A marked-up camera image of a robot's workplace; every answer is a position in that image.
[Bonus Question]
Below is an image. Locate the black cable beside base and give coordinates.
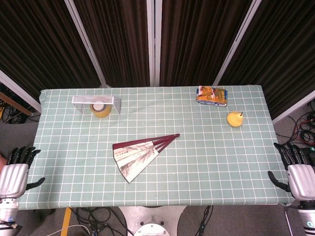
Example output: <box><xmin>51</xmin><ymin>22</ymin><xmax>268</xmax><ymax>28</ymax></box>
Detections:
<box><xmin>196</xmin><ymin>205</ymin><xmax>214</xmax><ymax>236</ymax></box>

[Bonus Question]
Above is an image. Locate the yellow pear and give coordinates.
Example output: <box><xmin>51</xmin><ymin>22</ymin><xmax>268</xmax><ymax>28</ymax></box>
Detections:
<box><xmin>226</xmin><ymin>111</ymin><xmax>244</xmax><ymax>128</ymax></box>

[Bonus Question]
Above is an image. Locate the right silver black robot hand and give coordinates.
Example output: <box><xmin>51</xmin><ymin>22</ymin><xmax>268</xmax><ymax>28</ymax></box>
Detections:
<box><xmin>267</xmin><ymin>142</ymin><xmax>315</xmax><ymax>201</ymax></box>

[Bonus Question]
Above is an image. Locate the red and black cable tangle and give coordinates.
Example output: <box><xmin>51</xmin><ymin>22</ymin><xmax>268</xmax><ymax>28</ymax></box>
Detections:
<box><xmin>287</xmin><ymin>99</ymin><xmax>315</xmax><ymax>148</ymax></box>

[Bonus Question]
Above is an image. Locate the green grid tablecloth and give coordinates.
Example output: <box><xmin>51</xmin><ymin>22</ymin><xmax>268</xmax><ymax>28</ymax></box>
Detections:
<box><xmin>18</xmin><ymin>85</ymin><xmax>296</xmax><ymax>211</ymax></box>

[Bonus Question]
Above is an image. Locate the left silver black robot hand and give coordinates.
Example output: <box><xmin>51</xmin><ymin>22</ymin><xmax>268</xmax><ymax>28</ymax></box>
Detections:
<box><xmin>0</xmin><ymin>146</ymin><xmax>46</xmax><ymax>199</ymax></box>

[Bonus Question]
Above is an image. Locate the clear acrylic stand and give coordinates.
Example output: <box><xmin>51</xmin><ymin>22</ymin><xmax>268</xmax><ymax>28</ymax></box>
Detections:
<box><xmin>71</xmin><ymin>95</ymin><xmax>123</xmax><ymax>115</ymax></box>

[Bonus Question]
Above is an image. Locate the silver metal tube frame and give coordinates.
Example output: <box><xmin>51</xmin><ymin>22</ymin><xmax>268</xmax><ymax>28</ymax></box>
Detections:
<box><xmin>284</xmin><ymin>206</ymin><xmax>295</xmax><ymax>236</ymax></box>

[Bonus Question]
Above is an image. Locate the white floor cable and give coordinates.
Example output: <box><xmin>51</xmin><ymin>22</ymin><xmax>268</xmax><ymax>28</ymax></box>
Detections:
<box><xmin>53</xmin><ymin>224</ymin><xmax>93</xmax><ymax>236</ymax></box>

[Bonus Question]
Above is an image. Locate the yellow floor tape strip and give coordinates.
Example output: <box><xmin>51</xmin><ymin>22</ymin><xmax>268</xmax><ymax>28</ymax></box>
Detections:
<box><xmin>60</xmin><ymin>207</ymin><xmax>72</xmax><ymax>236</ymax></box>

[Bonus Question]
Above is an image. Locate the paper folding fan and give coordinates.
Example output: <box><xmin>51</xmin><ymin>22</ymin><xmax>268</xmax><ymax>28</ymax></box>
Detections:
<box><xmin>112</xmin><ymin>133</ymin><xmax>181</xmax><ymax>184</ymax></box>

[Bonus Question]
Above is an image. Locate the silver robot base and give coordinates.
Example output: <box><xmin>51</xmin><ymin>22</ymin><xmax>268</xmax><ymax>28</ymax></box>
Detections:
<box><xmin>118</xmin><ymin>205</ymin><xmax>188</xmax><ymax>236</ymax></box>

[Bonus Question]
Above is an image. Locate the yellow tape roll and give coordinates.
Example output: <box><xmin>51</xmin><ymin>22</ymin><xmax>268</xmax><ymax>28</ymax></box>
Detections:
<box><xmin>90</xmin><ymin>101</ymin><xmax>112</xmax><ymax>119</ymax></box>

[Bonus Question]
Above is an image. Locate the black floor cable bundle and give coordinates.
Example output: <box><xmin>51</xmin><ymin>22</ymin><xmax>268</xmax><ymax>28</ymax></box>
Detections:
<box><xmin>71</xmin><ymin>207</ymin><xmax>133</xmax><ymax>236</ymax></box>

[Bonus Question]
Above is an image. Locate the brown wooden board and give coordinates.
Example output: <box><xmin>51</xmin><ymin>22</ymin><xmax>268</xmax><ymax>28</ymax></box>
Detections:
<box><xmin>0</xmin><ymin>92</ymin><xmax>34</xmax><ymax>117</ymax></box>

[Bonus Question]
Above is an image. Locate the dark folding screen panel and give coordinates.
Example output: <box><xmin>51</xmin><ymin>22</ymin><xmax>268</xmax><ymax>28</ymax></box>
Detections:
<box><xmin>65</xmin><ymin>0</ymin><xmax>156</xmax><ymax>88</ymax></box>
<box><xmin>213</xmin><ymin>0</ymin><xmax>315</xmax><ymax>125</ymax></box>
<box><xmin>0</xmin><ymin>0</ymin><xmax>109</xmax><ymax>114</ymax></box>
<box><xmin>154</xmin><ymin>0</ymin><xmax>263</xmax><ymax>87</ymax></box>

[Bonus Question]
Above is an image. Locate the orange snack package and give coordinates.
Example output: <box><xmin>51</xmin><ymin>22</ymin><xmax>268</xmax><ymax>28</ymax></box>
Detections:
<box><xmin>195</xmin><ymin>85</ymin><xmax>228</xmax><ymax>107</ymax></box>

